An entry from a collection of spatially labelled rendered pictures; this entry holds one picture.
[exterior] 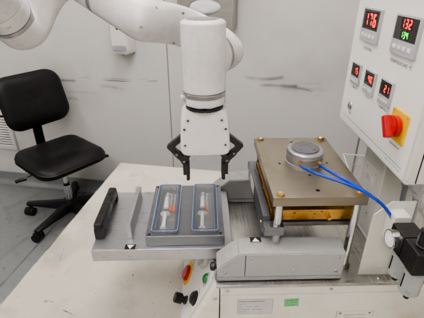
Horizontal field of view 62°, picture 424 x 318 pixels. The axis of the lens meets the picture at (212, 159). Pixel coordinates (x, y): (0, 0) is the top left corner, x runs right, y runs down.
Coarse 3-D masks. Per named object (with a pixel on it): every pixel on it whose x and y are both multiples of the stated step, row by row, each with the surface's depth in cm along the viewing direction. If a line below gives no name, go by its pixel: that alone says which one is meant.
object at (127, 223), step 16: (128, 192) 93; (144, 192) 93; (224, 192) 93; (112, 208) 87; (128, 208) 87; (144, 208) 87; (224, 208) 87; (112, 224) 81; (128, 224) 75; (144, 224) 81; (224, 224) 81; (96, 240) 76; (112, 240) 76; (128, 240) 76; (144, 240) 76; (96, 256) 74; (112, 256) 74; (128, 256) 74; (144, 256) 75; (160, 256) 75; (176, 256) 75; (192, 256) 75; (208, 256) 75
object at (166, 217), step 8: (168, 184) 90; (176, 184) 90; (160, 192) 87; (168, 192) 87; (176, 192) 87; (160, 200) 84; (168, 200) 84; (176, 200) 84; (160, 208) 81; (168, 208) 81; (176, 208) 81; (160, 216) 78; (168, 216) 78; (176, 216) 78; (160, 224) 76; (168, 224) 76; (176, 224) 76
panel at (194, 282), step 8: (184, 264) 98; (192, 264) 91; (208, 264) 79; (192, 272) 88; (200, 272) 83; (208, 272) 77; (192, 280) 86; (200, 280) 81; (208, 280) 75; (184, 288) 90; (192, 288) 84; (200, 288) 78; (208, 288) 74; (200, 296) 77; (192, 304) 78; (184, 312) 83; (192, 312) 77
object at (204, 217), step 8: (200, 184) 90; (208, 184) 90; (200, 192) 87; (208, 192) 87; (200, 200) 84; (208, 200) 84; (200, 208) 81; (208, 208) 81; (216, 208) 81; (192, 216) 78; (200, 216) 78; (208, 216) 78; (216, 216) 78; (192, 224) 76; (200, 224) 76; (208, 224) 76; (216, 224) 76
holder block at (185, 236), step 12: (156, 192) 88; (192, 192) 88; (216, 192) 88; (180, 204) 84; (192, 204) 84; (180, 216) 80; (180, 228) 76; (156, 240) 74; (168, 240) 74; (180, 240) 74; (192, 240) 74; (204, 240) 74; (216, 240) 74
